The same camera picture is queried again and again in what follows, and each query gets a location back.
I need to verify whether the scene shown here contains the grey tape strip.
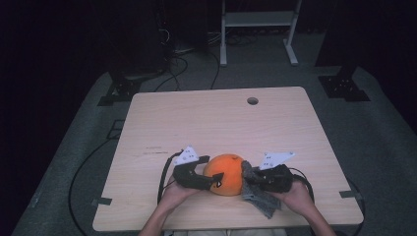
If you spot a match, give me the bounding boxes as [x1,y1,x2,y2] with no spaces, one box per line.
[90,196,113,207]
[338,190,364,200]

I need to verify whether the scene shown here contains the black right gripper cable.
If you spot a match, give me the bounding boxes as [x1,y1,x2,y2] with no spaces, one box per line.
[289,167,316,205]

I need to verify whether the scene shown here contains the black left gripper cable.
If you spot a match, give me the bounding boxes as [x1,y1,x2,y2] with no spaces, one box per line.
[156,150,183,206]

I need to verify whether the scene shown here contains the white metal table frame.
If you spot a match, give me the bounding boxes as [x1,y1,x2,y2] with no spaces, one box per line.
[219,0,303,68]

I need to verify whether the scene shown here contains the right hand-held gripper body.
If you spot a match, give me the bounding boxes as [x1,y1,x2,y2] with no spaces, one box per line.
[258,150,296,194]

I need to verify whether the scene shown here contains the black stand base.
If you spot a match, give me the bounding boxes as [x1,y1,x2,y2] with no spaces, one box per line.
[96,70,144,107]
[318,65,372,103]

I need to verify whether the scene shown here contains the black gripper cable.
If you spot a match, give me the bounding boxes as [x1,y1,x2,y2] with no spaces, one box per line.
[289,167,316,205]
[156,150,183,206]

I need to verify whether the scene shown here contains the orange plush toy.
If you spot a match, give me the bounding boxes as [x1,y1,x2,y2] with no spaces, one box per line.
[202,153,247,198]

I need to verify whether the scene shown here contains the person's right hand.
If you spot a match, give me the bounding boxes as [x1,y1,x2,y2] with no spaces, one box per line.
[272,179,315,216]

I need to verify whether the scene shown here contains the black floor cable loop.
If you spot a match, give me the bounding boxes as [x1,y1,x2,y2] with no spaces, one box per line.
[153,53,190,93]

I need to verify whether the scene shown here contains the long black floor cable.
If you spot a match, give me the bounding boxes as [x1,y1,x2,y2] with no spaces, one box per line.
[67,137,114,236]

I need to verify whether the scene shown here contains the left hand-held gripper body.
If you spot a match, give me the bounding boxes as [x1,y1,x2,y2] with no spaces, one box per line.
[172,146,214,192]

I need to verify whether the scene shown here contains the thin black floor cable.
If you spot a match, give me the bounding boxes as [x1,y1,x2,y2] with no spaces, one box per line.
[208,50,221,90]

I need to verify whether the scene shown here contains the grey cloth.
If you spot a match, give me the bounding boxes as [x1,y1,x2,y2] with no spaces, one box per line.
[241,159,282,220]

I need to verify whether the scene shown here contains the person's left hand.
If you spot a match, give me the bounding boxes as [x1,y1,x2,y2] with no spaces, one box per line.
[159,176,202,214]

